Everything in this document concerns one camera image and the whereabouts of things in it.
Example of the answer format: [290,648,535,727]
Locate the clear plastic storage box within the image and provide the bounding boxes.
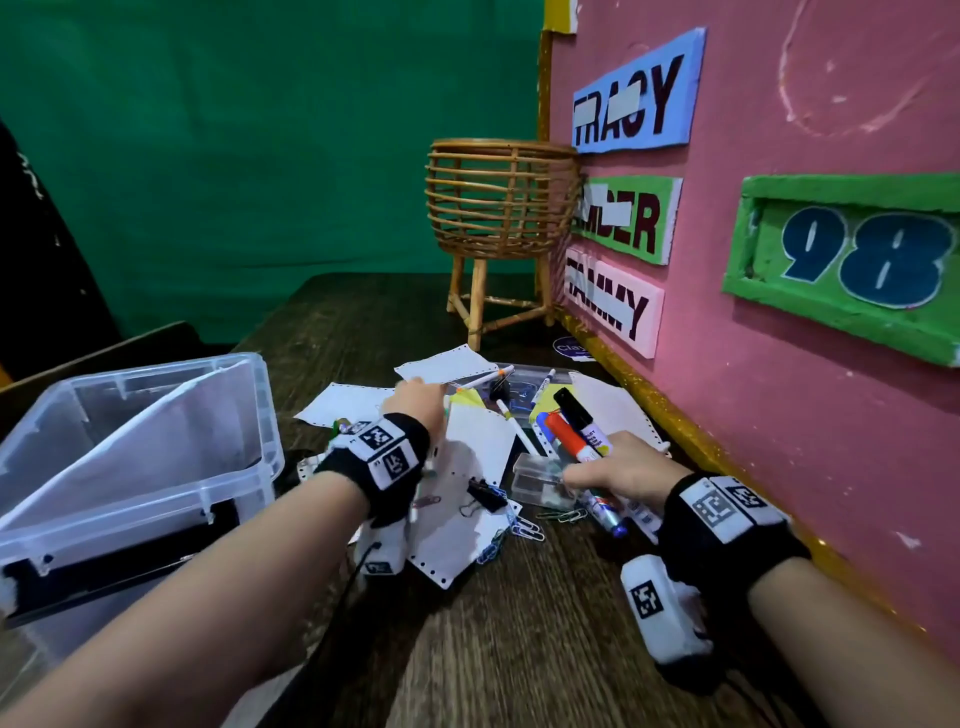
[0,352,286,669]

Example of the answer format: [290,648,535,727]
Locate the small clear paper clip case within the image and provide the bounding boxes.
[509,452,579,513]

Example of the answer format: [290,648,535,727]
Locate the red cap whiteboard marker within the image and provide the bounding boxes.
[543,410,601,466]

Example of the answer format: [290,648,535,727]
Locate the pile of white perforated papers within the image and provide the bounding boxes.
[294,343,673,592]

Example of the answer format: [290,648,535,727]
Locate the pink name sign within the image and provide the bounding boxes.
[562,243,667,361]

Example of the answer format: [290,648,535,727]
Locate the white pen orange tip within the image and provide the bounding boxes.
[452,365,517,393]

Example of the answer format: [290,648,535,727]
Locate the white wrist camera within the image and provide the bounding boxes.
[620,553,714,669]
[353,517,412,579]

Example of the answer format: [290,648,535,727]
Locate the clear plastic case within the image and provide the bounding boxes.
[449,363,575,421]

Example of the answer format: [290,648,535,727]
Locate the pile of coloured paper clips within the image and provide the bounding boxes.
[408,491,590,568]

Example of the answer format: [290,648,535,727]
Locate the green backdrop cloth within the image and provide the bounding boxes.
[0,0,553,346]

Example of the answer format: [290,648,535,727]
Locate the blue cap whiteboard marker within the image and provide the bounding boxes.
[533,410,630,541]

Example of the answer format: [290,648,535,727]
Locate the person's left hand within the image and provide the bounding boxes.
[380,377,449,460]

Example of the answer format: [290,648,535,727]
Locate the green framed number sign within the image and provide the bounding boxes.
[722,172,960,369]

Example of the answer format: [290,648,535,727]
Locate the blue name sign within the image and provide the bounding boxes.
[571,26,708,155]

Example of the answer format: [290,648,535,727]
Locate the white pen olive tip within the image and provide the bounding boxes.
[494,398,543,459]

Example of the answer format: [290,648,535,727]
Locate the black wristband with markers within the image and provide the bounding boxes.
[313,412,434,530]
[654,470,813,601]

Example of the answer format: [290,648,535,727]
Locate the green name sign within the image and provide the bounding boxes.
[573,174,684,267]

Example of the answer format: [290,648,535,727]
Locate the person's left forearm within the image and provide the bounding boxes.
[0,470,373,728]

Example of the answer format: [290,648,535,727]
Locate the rattan basket stand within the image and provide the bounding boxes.
[425,137,583,352]

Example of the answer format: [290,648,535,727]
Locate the person's right hand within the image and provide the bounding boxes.
[562,431,695,519]

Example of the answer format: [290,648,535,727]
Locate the yellow vertical edge strip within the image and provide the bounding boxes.
[536,0,580,144]

